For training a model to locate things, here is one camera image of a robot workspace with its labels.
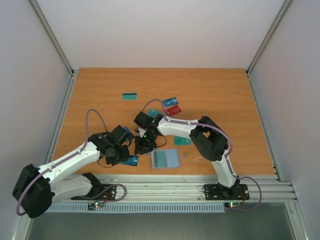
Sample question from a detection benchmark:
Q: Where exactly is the dark blue card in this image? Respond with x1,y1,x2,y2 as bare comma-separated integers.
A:
124,126,135,142

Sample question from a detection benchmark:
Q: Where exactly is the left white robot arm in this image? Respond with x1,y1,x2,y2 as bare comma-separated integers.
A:
12,125,130,219

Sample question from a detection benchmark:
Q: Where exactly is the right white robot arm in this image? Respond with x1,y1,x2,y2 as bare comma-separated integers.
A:
134,111,240,199

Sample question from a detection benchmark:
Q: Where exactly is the red card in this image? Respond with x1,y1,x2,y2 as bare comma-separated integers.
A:
165,105,182,117

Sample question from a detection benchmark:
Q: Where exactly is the teal card with magnetic stripe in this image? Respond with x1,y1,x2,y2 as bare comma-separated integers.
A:
122,92,137,101

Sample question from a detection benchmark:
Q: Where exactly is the blue card top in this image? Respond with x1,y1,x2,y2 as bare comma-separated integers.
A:
162,97,179,108

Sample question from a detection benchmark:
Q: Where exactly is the left circuit board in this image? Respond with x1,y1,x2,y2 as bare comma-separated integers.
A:
87,202,104,211

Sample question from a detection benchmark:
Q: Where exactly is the circuit board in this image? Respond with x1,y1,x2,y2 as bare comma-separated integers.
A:
224,201,245,209
87,202,104,211

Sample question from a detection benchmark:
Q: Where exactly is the right circuit board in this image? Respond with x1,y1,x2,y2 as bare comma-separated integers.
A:
224,201,245,209

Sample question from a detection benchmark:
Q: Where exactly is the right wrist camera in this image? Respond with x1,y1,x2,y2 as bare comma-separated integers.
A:
134,127,146,138

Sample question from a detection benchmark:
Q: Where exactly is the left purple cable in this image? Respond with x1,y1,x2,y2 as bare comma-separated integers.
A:
15,108,111,216

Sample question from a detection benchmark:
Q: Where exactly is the purple cable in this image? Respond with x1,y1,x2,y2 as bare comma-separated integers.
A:
142,98,263,212
15,108,111,216

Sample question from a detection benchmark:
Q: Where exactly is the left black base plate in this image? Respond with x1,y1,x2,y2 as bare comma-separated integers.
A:
71,184,117,201

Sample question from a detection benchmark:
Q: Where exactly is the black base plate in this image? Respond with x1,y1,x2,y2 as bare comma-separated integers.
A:
201,184,250,201
71,184,117,201

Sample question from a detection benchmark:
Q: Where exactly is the aluminium front rail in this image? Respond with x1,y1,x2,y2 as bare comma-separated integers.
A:
51,174,297,203

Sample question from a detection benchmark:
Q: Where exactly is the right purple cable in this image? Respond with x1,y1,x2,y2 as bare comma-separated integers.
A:
142,98,263,212

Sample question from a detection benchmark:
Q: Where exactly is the left aluminium frame post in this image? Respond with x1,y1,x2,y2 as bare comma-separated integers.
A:
29,0,76,76

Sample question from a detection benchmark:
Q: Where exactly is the aluminium frame post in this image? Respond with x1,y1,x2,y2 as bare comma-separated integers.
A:
245,0,294,76
29,0,76,76

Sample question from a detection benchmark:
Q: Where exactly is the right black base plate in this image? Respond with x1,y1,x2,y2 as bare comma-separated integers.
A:
201,184,250,201

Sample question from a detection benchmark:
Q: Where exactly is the grey slotted cable duct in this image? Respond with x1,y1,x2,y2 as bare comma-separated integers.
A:
47,202,225,214

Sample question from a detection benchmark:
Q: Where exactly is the right aluminium frame post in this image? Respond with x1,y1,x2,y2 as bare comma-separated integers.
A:
245,0,294,76

